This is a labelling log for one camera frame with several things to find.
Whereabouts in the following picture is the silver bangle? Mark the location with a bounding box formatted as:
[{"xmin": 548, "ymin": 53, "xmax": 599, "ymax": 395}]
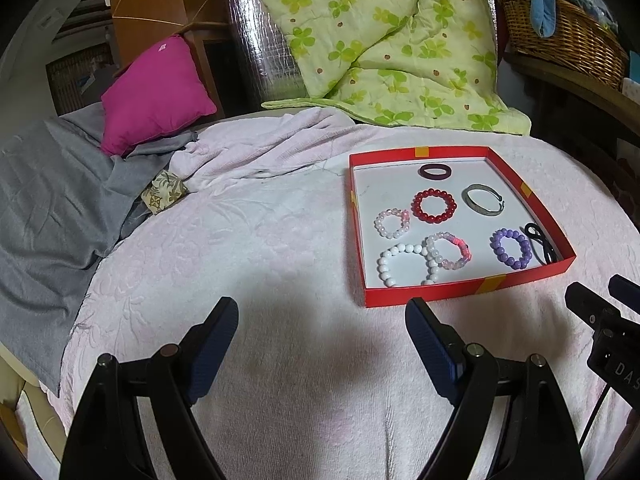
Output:
[{"xmin": 461, "ymin": 184, "xmax": 506, "ymax": 218}]

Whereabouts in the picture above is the maroon bangle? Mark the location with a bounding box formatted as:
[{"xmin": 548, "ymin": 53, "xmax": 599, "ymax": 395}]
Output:
[{"xmin": 418, "ymin": 162, "xmax": 454, "ymax": 182}]

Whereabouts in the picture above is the pale pink towel blanket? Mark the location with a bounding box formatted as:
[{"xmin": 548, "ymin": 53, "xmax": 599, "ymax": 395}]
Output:
[{"xmin": 12, "ymin": 109, "xmax": 640, "ymax": 480}]

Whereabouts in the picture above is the purple bead bracelet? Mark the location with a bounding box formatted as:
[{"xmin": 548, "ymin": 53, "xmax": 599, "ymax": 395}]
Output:
[{"xmin": 489, "ymin": 228, "xmax": 533, "ymax": 270}]

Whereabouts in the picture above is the green clover print blanket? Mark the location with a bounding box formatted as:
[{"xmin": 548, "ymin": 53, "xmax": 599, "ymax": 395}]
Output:
[{"xmin": 235, "ymin": 0, "xmax": 532, "ymax": 137}]

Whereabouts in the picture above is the red bead bracelet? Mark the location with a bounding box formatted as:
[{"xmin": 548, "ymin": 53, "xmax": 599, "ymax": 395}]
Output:
[{"xmin": 411, "ymin": 187, "xmax": 458, "ymax": 225}]

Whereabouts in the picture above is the red cardboard box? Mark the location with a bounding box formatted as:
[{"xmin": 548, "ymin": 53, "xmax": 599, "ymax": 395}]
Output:
[{"xmin": 348, "ymin": 145, "xmax": 577, "ymax": 308}]

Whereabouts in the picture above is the wicker basket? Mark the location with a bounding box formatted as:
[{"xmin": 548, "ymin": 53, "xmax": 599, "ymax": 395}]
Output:
[{"xmin": 497, "ymin": 0, "xmax": 630, "ymax": 92}]

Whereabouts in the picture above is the black hair tie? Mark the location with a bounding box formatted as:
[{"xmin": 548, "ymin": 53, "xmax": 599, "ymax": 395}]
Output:
[{"xmin": 520, "ymin": 222, "xmax": 559, "ymax": 264}]

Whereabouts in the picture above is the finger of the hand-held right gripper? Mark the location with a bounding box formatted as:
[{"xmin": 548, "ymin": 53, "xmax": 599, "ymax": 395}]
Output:
[
  {"xmin": 608, "ymin": 274, "xmax": 640, "ymax": 311},
  {"xmin": 565, "ymin": 281, "xmax": 621, "ymax": 333}
]

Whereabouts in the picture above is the grey cloth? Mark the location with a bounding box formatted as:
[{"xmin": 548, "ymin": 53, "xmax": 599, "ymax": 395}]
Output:
[{"xmin": 0, "ymin": 101, "xmax": 201, "ymax": 397}]

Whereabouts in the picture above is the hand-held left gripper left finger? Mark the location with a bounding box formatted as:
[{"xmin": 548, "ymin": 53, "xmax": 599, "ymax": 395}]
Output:
[{"xmin": 59, "ymin": 296, "xmax": 240, "ymax": 480}]

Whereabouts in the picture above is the pink and orange bead bracelet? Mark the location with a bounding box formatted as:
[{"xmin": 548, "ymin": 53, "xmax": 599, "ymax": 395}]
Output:
[{"xmin": 425, "ymin": 231, "xmax": 473, "ymax": 272}]

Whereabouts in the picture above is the small patterned pouch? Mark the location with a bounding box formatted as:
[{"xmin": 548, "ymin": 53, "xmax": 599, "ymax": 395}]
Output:
[{"xmin": 141, "ymin": 170, "xmax": 189, "ymax": 216}]

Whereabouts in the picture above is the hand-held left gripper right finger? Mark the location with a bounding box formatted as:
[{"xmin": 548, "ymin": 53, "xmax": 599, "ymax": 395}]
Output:
[{"xmin": 405, "ymin": 297, "xmax": 586, "ymax": 480}]

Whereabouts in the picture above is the woven storage drawer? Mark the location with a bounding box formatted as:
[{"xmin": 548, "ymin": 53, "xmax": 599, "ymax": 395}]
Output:
[{"xmin": 45, "ymin": 42, "xmax": 121, "ymax": 117}]

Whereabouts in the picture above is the blue cloth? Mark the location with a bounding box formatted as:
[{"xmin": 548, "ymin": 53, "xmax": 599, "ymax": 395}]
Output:
[{"xmin": 530, "ymin": 0, "xmax": 571, "ymax": 38}]

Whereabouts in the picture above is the magenta pillow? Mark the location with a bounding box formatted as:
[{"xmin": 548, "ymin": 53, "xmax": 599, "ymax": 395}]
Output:
[{"xmin": 100, "ymin": 35, "xmax": 218, "ymax": 157}]

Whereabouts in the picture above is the white bead bracelet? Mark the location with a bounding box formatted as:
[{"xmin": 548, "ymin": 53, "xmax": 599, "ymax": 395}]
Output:
[{"xmin": 377, "ymin": 242, "xmax": 441, "ymax": 289}]

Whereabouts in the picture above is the clear pink bead bracelet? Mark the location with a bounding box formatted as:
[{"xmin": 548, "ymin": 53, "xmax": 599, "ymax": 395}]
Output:
[{"xmin": 374, "ymin": 207, "xmax": 412, "ymax": 240}]

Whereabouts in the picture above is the black cable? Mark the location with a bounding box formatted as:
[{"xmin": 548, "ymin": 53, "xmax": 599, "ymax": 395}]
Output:
[{"xmin": 577, "ymin": 382, "xmax": 613, "ymax": 461}]

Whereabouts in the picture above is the wooden shelf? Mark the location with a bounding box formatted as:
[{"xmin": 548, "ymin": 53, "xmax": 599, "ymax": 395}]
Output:
[{"xmin": 502, "ymin": 50, "xmax": 640, "ymax": 131}]

